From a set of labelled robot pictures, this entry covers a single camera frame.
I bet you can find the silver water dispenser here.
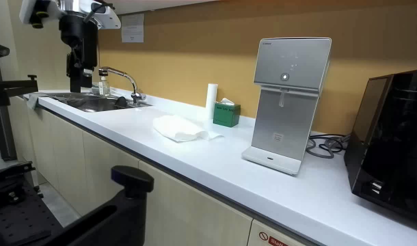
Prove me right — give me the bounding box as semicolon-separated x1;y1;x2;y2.
241;37;334;178

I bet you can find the black camera stand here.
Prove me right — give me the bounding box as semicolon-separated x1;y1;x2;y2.
0;43;40;163

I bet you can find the red warning sticker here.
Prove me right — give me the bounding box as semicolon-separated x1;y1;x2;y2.
257;230;290;246

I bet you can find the green tissue box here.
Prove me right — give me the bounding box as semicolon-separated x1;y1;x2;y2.
212;97;242;129

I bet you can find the beige counter cabinet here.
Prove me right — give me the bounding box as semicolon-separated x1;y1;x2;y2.
8;96;309;246

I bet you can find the chrome sink faucet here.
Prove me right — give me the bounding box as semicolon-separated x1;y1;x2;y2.
97;66;147;105

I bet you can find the stainless steel sink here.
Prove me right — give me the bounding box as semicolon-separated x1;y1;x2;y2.
49;92;153;114

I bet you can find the grey cloth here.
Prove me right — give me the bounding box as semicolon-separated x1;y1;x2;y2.
25;92;48;111

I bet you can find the black power cable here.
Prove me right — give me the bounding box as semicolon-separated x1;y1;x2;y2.
305;133;352;160

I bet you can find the black perforated platform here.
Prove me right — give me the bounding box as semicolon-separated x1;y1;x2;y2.
0;160;64;246

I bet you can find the black countertop oven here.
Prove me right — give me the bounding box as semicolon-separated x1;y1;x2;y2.
343;67;417;226

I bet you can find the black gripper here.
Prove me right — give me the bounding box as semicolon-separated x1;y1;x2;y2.
58;13;100;95

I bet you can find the white paper towel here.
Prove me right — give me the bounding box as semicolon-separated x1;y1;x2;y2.
152;114;226;145

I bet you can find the black chair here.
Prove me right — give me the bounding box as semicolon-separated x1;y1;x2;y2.
43;164;156;246

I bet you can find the clear soap bottle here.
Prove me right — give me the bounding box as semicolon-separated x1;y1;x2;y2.
97;75;111;97

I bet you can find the white paper wall notice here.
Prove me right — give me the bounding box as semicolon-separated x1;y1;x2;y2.
121;13;147;45

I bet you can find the white paper roll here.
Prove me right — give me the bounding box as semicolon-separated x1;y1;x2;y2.
205;82;219;123

